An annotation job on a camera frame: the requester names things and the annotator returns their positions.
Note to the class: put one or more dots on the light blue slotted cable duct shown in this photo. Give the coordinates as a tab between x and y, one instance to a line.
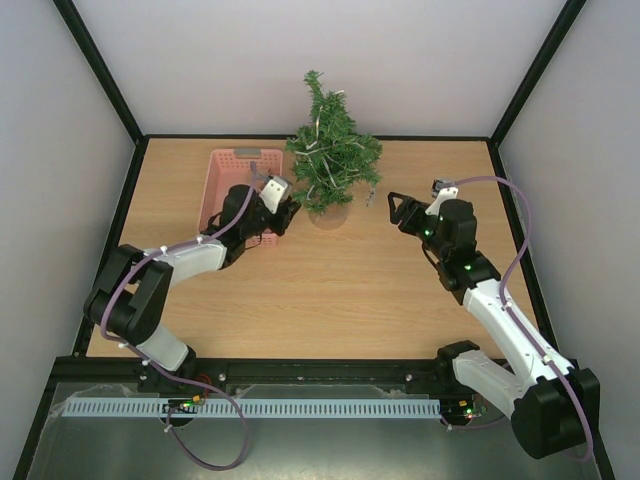
254	408

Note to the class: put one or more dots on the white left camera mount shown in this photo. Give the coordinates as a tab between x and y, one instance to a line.
270	202

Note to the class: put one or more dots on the round wooden tree base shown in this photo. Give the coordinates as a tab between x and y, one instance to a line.
329	220

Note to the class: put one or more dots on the black front frame rail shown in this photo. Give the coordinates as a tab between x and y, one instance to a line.
410	376

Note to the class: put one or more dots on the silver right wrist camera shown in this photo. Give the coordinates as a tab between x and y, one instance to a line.
440	184

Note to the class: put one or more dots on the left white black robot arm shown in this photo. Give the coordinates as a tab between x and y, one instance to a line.
129	295

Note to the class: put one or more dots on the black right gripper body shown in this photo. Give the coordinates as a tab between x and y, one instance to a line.
410	214

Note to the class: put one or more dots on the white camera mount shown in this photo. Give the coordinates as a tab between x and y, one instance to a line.
270	202
443	195

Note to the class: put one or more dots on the clear plastic battery box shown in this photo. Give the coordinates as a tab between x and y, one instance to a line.
370	198

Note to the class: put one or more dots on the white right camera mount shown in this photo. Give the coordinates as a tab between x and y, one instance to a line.
443	195

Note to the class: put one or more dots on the small green christmas tree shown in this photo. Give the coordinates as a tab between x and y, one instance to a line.
373	153

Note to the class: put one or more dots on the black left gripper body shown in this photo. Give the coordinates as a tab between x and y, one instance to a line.
280	228

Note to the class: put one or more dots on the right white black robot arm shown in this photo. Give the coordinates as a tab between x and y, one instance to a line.
551	404

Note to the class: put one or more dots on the pink perforated plastic basket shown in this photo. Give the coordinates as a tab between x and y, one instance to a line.
230	167

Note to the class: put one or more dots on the clear led string lights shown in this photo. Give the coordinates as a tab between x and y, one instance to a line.
329	154

